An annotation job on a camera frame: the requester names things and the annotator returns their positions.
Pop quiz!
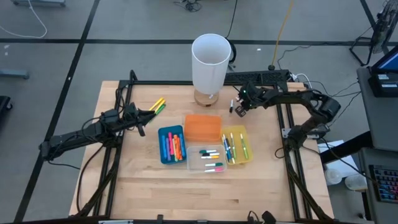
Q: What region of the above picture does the monitor with blue screen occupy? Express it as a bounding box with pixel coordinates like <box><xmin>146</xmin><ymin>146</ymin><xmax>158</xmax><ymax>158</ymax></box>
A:
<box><xmin>371</xmin><ymin>45</ymin><xmax>398</xmax><ymax>74</ymax></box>

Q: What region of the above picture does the yellow plastic bin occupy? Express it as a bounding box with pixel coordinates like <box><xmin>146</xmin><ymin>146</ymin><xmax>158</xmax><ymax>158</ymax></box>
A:
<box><xmin>221</xmin><ymin>124</ymin><xmax>254</xmax><ymax>166</ymax></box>

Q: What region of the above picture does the orange plastic bin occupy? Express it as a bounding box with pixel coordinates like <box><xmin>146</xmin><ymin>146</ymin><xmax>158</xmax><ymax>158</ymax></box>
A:
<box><xmin>183</xmin><ymin>114</ymin><xmax>223</xmax><ymax>143</ymax></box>

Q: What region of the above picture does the black aluminium table frame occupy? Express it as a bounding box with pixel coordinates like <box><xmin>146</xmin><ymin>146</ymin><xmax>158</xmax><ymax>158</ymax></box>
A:
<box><xmin>74</xmin><ymin>70</ymin><xmax>335</xmax><ymax>224</ymax></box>

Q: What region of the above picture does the white floor cable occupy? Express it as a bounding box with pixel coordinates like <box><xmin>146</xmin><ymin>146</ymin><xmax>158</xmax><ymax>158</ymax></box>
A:
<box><xmin>0</xmin><ymin>0</ymin><xmax>48</xmax><ymax>40</ymax></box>

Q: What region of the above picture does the black cable bundle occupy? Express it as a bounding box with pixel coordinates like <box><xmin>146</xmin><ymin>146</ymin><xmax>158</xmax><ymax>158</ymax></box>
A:
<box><xmin>173</xmin><ymin>0</ymin><xmax>203</xmax><ymax>13</ymax></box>

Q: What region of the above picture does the white cable loop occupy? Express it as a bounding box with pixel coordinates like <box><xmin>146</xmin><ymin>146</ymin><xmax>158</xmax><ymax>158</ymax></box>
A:
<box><xmin>292</xmin><ymin>73</ymin><xmax>315</xmax><ymax>94</ymax></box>

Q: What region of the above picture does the black device with cable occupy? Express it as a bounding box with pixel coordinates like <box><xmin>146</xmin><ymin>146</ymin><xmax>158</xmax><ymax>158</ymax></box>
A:
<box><xmin>247</xmin><ymin>210</ymin><xmax>277</xmax><ymax>224</ymax></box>

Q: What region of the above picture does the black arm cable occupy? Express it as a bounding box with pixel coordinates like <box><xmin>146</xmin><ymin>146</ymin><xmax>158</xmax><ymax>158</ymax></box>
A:
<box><xmin>76</xmin><ymin>144</ymin><xmax>105</xmax><ymax>216</ymax></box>

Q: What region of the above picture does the yellow hanging cable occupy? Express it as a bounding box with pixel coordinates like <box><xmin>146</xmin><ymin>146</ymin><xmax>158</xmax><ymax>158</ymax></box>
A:
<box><xmin>267</xmin><ymin>0</ymin><xmax>295</xmax><ymax>71</ymax></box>

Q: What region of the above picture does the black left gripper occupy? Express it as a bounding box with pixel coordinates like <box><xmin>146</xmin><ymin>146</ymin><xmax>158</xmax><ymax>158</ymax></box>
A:
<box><xmin>123</xmin><ymin>101</ymin><xmax>156</xmax><ymax>138</ymax></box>

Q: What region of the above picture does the blue plastic bin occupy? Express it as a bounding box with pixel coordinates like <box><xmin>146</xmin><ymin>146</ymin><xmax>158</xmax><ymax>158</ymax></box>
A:
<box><xmin>157</xmin><ymin>124</ymin><xmax>187</xmax><ymax>165</ymax></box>

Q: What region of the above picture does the white shade wooden base lamp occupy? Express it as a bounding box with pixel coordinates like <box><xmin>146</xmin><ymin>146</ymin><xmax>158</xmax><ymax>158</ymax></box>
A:
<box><xmin>191</xmin><ymin>33</ymin><xmax>233</xmax><ymax>108</ymax></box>

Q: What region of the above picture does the black fan on stand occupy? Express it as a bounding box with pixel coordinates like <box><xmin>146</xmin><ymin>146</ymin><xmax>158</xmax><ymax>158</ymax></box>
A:
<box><xmin>349</xmin><ymin>0</ymin><xmax>398</xmax><ymax>67</ymax></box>

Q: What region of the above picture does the grey metal bar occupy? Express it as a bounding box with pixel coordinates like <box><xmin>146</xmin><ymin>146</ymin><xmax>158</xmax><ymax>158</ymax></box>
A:
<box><xmin>0</xmin><ymin>68</ymin><xmax>30</xmax><ymax>80</ymax></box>

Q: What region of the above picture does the white bowl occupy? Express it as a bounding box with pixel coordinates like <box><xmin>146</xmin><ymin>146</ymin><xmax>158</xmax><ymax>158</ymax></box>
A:
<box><xmin>344</xmin><ymin>173</ymin><xmax>368</xmax><ymax>191</ymax></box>
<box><xmin>324</xmin><ymin>167</ymin><xmax>343</xmax><ymax>185</ymax></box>

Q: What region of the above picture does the white paper sheet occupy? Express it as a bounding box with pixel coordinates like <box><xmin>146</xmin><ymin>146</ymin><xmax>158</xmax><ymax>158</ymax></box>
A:
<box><xmin>317</xmin><ymin>139</ymin><xmax>360</xmax><ymax>178</ymax></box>

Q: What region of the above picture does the black keyboard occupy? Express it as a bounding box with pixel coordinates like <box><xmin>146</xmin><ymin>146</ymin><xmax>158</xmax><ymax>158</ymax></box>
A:
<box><xmin>369</xmin><ymin>164</ymin><xmax>398</xmax><ymax>203</ymax></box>

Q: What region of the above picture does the yellow slim highlighter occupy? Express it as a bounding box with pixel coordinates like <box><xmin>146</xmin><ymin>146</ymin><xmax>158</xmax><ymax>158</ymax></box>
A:
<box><xmin>149</xmin><ymin>97</ymin><xmax>165</xmax><ymax>112</ymax></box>

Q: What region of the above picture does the black floor cable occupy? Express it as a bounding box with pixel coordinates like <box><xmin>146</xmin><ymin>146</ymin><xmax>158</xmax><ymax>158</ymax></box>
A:
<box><xmin>323</xmin><ymin>79</ymin><xmax>361</xmax><ymax>111</ymax></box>

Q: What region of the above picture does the black device with labels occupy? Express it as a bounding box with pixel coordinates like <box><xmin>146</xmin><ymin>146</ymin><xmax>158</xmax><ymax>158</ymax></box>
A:
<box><xmin>368</xmin><ymin>72</ymin><xmax>398</xmax><ymax>98</ymax></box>

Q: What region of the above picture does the black dry-erase marker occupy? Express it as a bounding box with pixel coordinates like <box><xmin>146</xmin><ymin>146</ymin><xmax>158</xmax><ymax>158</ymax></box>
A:
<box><xmin>224</xmin><ymin>137</ymin><xmax>236</xmax><ymax>165</ymax></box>

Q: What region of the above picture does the black hanging cable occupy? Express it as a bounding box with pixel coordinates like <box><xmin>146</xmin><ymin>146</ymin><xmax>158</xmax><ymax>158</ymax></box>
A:
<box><xmin>225</xmin><ymin>0</ymin><xmax>239</xmax><ymax>72</ymax></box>

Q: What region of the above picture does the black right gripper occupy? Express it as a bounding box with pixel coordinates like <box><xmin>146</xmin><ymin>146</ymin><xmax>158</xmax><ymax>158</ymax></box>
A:
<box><xmin>235</xmin><ymin>81</ymin><xmax>266</xmax><ymax>118</ymax></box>

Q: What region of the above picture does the clear plastic bin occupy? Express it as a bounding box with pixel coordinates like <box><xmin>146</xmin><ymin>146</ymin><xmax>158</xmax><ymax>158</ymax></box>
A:
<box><xmin>186</xmin><ymin>144</ymin><xmax>228</xmax><ymax>174</ymax></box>

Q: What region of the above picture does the dark grey desk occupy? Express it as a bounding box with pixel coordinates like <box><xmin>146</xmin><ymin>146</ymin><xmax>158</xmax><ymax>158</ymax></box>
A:
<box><xmin>360</xmin><ymin>147</ymin><xmax>398</xmax><ymax>224</ymax></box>

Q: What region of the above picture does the black perforated plate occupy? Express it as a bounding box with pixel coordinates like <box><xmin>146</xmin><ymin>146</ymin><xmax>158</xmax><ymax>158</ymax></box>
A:
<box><xmin>224</xmin><ymin>69</ymin><xmax>290</xmax><ymax>84</ymax></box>

